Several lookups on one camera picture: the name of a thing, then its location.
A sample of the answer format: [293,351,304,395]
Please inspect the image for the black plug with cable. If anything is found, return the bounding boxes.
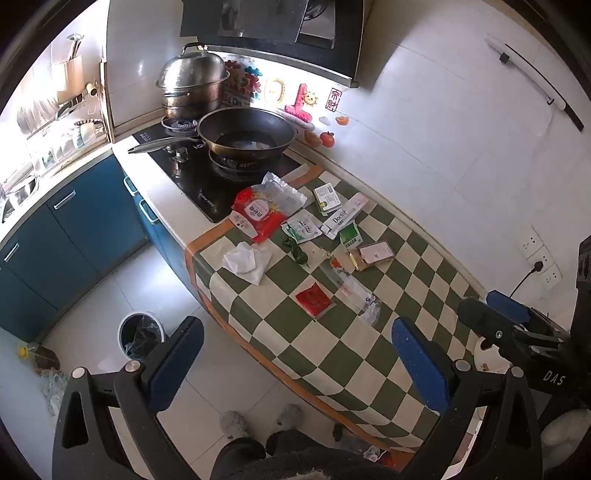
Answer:
[508,261,544,299]

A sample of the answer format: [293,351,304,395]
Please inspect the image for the clear plastic bags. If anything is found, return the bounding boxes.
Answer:
[39,369,71,417]

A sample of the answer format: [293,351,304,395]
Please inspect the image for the white crumpled tissue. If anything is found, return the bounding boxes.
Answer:
[222,242,273,286]

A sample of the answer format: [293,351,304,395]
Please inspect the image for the green white medicine box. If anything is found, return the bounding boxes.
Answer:
[339,220,363,250]

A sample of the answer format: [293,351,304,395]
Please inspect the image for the oil bottle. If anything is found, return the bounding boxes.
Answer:
[16,342,61,373]

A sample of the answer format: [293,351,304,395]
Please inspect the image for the red sachet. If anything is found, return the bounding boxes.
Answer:
[294,283,338,321]

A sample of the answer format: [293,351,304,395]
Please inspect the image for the white black wall bar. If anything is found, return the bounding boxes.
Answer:
[485,34,585,133]

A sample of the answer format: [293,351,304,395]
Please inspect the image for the white container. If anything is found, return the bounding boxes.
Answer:
[475,337,509,376]

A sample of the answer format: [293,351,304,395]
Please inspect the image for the green checkered tablecloth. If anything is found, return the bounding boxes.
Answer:
[185,165,485,455]

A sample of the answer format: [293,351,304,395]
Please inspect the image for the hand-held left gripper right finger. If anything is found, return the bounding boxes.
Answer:
[392,316,548,480]

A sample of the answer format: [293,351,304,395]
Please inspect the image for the grey fluffy slipper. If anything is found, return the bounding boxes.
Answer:
[219,410,250,439]
[276,404,304,433]

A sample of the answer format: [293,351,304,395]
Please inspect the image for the white trash bin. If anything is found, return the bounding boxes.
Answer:
[117,312,166,371]

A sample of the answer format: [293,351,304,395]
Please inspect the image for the steel steamer pot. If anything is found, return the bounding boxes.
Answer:
[156,42,230,121]

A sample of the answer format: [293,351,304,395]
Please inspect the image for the black range hood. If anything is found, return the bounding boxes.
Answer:
[179,0,365,89]

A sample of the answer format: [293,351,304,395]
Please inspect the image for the person's dark trouser legs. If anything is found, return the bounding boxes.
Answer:
[216,429,400,480]

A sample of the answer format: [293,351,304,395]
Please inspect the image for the dish rack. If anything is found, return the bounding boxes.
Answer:
[16,83,108,168]

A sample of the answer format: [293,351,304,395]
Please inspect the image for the pink wall sticker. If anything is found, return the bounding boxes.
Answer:
[284,83,320,123]

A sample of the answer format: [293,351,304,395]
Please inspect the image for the small green white box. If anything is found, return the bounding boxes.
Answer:
[311,183,342,217]

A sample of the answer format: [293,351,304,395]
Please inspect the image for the person's right forearm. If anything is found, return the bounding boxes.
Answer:
[539,406,591,459]

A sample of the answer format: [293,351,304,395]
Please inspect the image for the yellow oval sticker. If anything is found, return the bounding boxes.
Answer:
[263,78,285,105]

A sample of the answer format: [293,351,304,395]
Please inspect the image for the utensil holder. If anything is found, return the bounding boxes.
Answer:
[50,34,87,93]

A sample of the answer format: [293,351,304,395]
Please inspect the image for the colourful letter stickers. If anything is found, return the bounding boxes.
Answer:
[224,59,264,108]

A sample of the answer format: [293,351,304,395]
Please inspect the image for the black gas stove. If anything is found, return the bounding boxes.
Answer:
[131,117,311,224]

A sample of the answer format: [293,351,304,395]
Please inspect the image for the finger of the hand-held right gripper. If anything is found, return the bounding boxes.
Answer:
[486,290,550,328]
[457,298,522,357]

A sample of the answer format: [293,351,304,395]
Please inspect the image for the black wok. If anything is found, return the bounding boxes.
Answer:
[127,107,298,163]

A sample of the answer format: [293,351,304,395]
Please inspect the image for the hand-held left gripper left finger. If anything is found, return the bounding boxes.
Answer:
[52,316,206,480]

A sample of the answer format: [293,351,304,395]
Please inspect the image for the white green sachet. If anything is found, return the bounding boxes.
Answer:
[281,210,323,244]

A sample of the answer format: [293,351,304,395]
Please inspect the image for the long white toothpaste box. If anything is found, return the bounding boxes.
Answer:
[321,194,370,240]

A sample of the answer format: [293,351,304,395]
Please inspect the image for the white wall socket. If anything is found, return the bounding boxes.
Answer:
[538,261,562,290]
[517,225,544,250]
[526,247,555,274]

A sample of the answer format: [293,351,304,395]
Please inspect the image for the dark green crumpled wrapper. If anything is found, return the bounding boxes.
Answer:
[281,236,309,267]

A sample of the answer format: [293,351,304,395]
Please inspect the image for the clear plastic wrapper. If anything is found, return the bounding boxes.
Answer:
[323,256,383,326]

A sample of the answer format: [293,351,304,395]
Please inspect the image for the blue kitchen cabinets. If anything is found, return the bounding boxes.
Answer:
[0,154,149,341]

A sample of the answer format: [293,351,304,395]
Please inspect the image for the red and clear food bag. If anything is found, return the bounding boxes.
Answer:
[230,172,308,244]

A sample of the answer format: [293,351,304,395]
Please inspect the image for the pink brown box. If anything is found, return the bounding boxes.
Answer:
[347,241,394,273]

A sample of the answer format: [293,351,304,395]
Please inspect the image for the steel sink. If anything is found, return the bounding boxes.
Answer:
[0,175,38,223]

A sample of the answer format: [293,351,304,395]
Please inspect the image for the blue counter cabinet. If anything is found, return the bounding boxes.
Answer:
[122,173,195,289]

